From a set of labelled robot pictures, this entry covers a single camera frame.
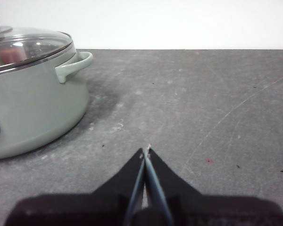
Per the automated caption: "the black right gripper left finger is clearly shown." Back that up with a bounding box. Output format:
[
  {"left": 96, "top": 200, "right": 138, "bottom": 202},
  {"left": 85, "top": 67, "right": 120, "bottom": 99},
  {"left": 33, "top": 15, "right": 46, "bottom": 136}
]
[{"left": 4, "top": 147, "right": 146, "bottom": 226}]

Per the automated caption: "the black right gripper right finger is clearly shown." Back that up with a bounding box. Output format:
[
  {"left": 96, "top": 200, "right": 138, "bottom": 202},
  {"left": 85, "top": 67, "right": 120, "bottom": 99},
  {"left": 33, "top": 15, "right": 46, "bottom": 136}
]
[{"left": 145, "top": 145, "right": 283, "bottom": 226}]

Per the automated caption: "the glass lid with green knob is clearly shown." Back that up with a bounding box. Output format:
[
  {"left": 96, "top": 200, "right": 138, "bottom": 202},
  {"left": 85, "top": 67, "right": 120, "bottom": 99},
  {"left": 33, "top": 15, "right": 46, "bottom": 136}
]
[{"left": 0, "top": 9, "right": 74, "bottom": 76}]

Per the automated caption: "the small orange pumpkin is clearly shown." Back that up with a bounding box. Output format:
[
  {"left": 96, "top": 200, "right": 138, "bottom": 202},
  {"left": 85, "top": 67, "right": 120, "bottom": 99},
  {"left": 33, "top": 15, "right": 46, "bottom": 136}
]
[{"left": 0, "top": 47, "right": 26, "bottom": 69}]

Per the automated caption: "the pale green electric cooking pot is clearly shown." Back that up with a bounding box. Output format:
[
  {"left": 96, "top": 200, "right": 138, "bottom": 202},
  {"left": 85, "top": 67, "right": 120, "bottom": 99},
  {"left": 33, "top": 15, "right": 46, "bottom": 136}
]
[{"left": 0, "top": 48, "right": 94, "bottom": 161}]

